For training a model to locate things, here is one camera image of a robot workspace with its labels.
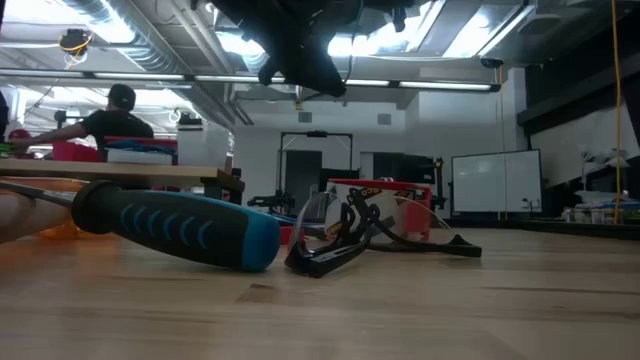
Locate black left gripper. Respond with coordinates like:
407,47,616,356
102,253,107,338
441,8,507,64
209,0,366,99

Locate white cabinet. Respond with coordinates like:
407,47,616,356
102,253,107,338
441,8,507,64
176,123,232,169

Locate long LED light bar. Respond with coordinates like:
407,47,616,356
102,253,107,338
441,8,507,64
0,68,502,94

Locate black cabinet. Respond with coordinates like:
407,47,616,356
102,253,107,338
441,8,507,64
370,151,447,211

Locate red black gridded block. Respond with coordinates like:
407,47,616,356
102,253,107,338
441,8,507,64
278,224,306,247

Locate blue folded cloth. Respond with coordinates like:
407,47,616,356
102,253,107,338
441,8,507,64
103,139,177,153

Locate white stacked sheets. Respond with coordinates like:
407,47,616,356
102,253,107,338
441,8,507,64
106,148,175,166

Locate person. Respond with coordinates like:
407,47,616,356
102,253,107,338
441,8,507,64
9,83,155,162
7,128,32,147

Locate white whiteboard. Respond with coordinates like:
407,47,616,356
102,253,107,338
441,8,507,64
450,148,543,215

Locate red white box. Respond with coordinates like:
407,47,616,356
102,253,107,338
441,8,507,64
327,178,433,244

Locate clear safety glasses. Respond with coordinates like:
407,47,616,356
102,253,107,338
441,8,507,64
283,186,484,280

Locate black pipe rig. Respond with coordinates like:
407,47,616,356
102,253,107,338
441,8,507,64
52,108,101,132

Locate white desk lamp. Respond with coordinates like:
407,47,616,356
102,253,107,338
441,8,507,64
578,143,632,192

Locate stacked supplies pile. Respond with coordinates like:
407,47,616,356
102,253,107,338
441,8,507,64
562,188,640,225

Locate black robot station frame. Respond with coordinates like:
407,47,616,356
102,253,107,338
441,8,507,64
278,130,355,201

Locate silver ventilation duct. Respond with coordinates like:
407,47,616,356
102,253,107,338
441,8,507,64
62,0,256,129

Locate blue cord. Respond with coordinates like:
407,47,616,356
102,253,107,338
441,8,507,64
267,210,314,227

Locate blue black handled screwdriver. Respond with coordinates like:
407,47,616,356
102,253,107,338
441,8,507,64
0,178,282,274

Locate ceiling cord reel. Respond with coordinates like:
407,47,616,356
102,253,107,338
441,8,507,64
57,28,94,69

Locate yellow extension cord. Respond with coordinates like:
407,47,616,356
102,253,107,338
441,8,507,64
609,0,625,225

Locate black aluminium rig frame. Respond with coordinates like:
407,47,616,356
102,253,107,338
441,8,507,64
443,215,640,242

